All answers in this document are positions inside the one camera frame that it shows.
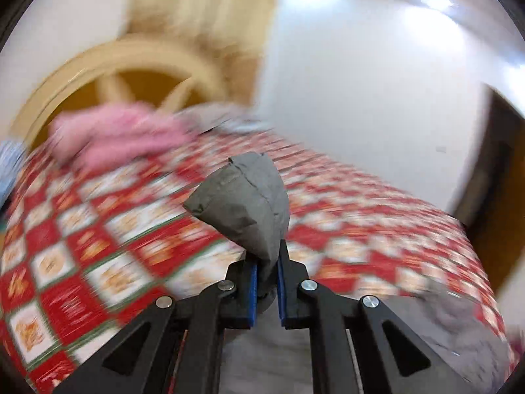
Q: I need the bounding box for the grey puffer jacket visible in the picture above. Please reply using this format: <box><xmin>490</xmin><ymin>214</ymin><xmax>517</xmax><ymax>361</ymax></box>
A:
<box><xmin>183</xmin><ymin>152</ymin><xmax>509</xmax><ymax>393</ymax></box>

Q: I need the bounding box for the red patterned bed quilt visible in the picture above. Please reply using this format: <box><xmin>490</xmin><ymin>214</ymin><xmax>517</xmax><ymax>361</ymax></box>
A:
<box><xmin>1</xmin><ymin>133</ymin><xmax>505</xmax><ymax>393</ymax></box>

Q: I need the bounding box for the brown wooden door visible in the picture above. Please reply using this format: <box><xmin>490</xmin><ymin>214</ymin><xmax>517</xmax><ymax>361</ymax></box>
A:
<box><xmin>453</xmin><ymin>87</ymin><xmax>524</xmax><ymax>293</ymax></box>

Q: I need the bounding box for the pink folded blanket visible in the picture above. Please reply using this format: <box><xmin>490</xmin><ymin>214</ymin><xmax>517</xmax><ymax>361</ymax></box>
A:
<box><xmin>47</xmin><ymin>102</ymin><xmax>196</xmax><ymax>174</ymax></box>

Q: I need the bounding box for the grey striped pillow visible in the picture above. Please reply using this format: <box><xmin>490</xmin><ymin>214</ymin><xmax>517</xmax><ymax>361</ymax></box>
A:
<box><xmin>177</xmin><ymin>102</ymin><xmax>271</xmax><ymax>134</ymax></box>

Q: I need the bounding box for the blue white cloth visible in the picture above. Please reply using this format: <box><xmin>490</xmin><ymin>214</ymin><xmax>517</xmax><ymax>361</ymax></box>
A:
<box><xmin>0</xmin><ymin>139</ymin><xmax>27</xmax><ymax>207</ymax></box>

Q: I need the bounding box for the cream round headboard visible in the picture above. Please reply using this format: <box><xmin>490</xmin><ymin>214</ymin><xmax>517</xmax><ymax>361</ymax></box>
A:
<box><xmin>9</xmin><ymin>35</ymin><xmax>230</xmax><ymax>149</ymax></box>

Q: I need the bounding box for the beige curtain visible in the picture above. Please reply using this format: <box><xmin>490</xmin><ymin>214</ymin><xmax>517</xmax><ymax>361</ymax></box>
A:
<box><xmin>126</xmin><ymin>0</ymin><xmax>277</xmax><ymax>105</ymax></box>

